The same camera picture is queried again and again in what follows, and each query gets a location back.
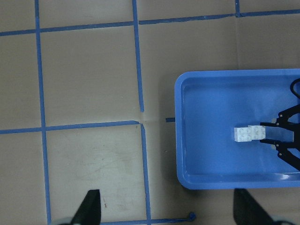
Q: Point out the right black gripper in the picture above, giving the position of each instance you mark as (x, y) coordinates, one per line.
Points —
(282, 147)

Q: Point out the brown paper mat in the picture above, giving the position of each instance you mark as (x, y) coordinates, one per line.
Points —
(87, 100)

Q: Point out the blue plastic tray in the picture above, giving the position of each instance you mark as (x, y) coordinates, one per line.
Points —
(221, 131)

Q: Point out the white block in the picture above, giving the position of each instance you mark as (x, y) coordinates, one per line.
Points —
(242, 134)
(258, 132)

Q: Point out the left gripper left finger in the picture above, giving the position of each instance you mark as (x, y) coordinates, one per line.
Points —
(89, 212)

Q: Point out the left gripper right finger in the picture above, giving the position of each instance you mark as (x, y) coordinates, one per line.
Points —
(247, 211)

